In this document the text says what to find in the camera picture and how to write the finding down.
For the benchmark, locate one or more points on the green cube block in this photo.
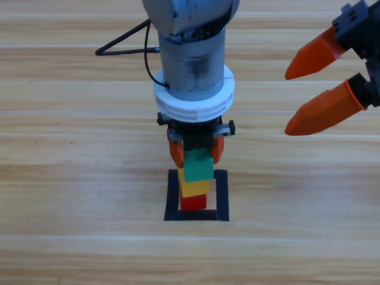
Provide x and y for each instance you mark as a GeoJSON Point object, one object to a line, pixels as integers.
{"type": "Point", "coordinates": [199, 169]}

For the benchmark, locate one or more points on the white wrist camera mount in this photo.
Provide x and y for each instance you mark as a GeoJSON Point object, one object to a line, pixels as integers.
{"type": "Point", "coordinates": [193, 108]}

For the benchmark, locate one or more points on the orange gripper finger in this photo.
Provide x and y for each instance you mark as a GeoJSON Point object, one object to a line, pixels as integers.
{"type": "Point", "coordinates": [177, 153]}
{"type": "Point", "coordinates": [326, 112]}
{"type": "Point", "coordinates": [219, 148]}
{"type": "Point", "coordinates": [316, 58]}

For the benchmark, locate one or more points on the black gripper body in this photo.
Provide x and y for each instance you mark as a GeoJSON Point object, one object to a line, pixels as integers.
{"type": "Point", "coordinates": [362, 26]}
{"type": "Point", "coordinates": [197, 136]}

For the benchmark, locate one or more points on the yellow cube block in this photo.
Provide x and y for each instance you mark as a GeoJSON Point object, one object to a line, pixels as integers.
{"type": "Point", "coordinates": [196, 190]}

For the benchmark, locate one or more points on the black tape square outline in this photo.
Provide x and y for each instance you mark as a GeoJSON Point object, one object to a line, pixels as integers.
{"type": "Point", "coordinates": [172, 196]}

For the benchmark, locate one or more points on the red cube block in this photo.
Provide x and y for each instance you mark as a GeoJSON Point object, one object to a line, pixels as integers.
{"type": "Point", "coordinates": [193, 203]}

